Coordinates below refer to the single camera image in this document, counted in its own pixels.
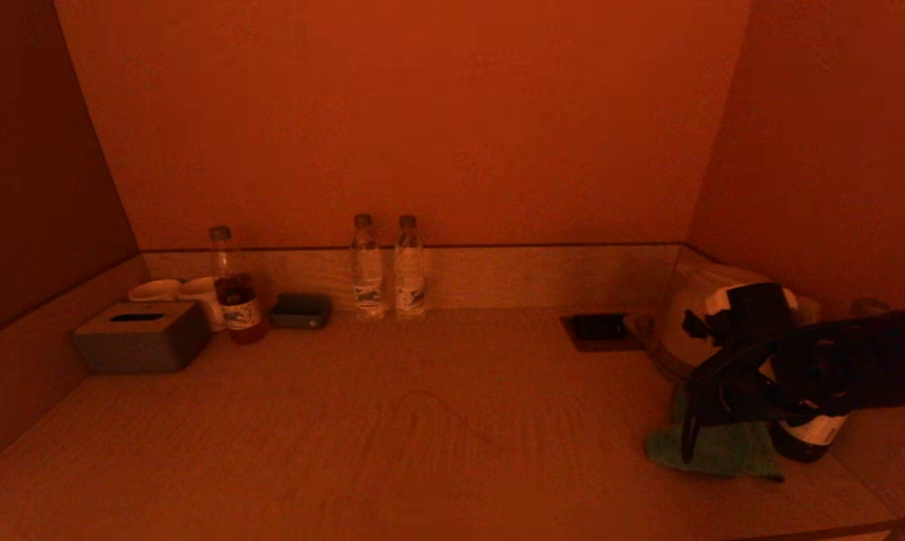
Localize white electric kettle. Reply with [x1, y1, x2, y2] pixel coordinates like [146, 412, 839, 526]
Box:
[659, 259, 821, 376]

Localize small blue open tray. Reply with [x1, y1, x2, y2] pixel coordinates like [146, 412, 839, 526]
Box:
[270, 292, 332, 330]

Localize white mug with handle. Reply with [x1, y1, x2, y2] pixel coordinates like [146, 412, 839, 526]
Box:
[179, 277, 228, 332]

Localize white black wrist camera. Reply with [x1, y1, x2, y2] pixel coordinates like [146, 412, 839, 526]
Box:
[681, 283, 800, 354]

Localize clear water bottle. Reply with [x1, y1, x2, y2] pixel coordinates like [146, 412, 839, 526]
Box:
[351, 214, 387, 321]
[393, 215, 427, 322]

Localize grey-blue tissue box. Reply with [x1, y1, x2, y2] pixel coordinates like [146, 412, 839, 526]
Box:
[73, 301, 214, 375]

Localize round kettle base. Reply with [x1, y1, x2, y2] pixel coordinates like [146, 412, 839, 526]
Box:
[646, 344, 699, 382]

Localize small amber tea bottle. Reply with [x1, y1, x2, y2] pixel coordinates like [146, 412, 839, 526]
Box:
[210, 225, 270, 345]

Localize large dark drink bottle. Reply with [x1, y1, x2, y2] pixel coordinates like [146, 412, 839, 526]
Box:
[768, 298, 887, 463]

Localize teal fluffy cloth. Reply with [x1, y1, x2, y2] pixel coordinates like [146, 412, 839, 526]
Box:
[644, 383, 785, 482]

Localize thin black camera cable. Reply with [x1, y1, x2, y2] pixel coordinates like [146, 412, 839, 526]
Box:
[680, 331, 780, 464]

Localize black recessed socket panel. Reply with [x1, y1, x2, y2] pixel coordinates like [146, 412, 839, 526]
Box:
[559, 313, 642, 352]

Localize white low cup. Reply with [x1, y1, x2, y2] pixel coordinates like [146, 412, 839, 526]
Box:
[128, 279, 184, 304]

